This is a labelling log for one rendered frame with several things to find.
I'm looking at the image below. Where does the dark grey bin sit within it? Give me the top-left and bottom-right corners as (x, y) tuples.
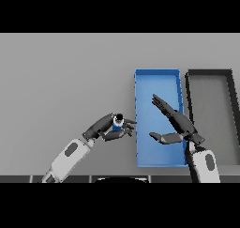
(185, 68), (240, 168)

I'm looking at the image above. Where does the blue pipe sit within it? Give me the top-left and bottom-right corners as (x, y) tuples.
(112, 113), (126, 132)

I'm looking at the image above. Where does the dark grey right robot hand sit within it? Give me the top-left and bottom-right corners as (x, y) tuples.
(148, 93), (206, 146)

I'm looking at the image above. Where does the blue bin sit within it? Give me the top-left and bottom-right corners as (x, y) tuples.
(134, 68), (189, 168)

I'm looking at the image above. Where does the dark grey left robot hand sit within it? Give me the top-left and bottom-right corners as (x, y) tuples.
(82, 113), (138, 143)

